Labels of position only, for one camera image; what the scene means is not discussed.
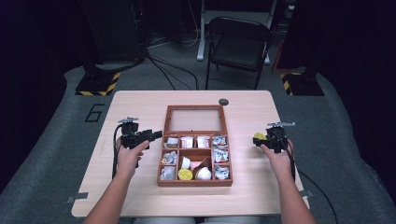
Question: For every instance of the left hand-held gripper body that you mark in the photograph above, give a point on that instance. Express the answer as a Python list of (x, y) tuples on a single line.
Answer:
[(132, 138)]

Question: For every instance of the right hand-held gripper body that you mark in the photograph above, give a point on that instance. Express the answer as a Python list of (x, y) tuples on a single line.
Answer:
[(276, 138)]

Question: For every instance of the yellow ball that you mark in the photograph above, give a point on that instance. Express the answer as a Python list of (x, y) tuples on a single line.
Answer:
[(259, 135)]

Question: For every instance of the brown wooden compartment box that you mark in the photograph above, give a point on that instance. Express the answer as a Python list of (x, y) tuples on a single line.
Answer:
[(194, 119)]

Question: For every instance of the person's left hand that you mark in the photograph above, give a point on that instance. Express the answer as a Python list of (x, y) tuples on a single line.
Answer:
[(130, 160)]

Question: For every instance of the person's right hand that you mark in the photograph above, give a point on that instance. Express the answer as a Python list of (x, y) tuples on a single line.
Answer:
[(278, 161)]

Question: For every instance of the silver foil packet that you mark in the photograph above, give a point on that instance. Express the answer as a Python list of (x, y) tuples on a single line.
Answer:
[(172, 142), (169, 157), (168, 173)]

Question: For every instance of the white red packet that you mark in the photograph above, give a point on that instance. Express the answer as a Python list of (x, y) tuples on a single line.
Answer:
[(203, 142), (186, 142)]

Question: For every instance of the white colourful print packet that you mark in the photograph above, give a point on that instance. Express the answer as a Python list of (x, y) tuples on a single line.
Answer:
[(222, 172), (219, 142), (221, 156)]

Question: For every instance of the small white cup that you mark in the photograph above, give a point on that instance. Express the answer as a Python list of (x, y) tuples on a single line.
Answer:
[(185, 162), (204, 174)]

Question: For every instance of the small yellow-lidded cup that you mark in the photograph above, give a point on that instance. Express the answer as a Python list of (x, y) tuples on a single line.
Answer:
[(185, 174)]

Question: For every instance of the black round table cap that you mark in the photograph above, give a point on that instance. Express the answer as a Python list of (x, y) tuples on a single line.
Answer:
[(223, 101)]

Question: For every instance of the black striped-edge stand base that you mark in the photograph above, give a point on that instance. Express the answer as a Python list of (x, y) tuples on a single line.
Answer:
[(98, 84), (303, 84)]

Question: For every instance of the grey tape piece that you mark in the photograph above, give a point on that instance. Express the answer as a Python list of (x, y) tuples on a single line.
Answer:
[(306, 193), (77, 197)]

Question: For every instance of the black folding chair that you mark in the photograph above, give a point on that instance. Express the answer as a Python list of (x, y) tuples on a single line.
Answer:
[(236, 46)]

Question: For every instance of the black equipment cabinet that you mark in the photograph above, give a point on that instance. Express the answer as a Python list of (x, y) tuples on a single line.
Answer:
[(115, 28)]

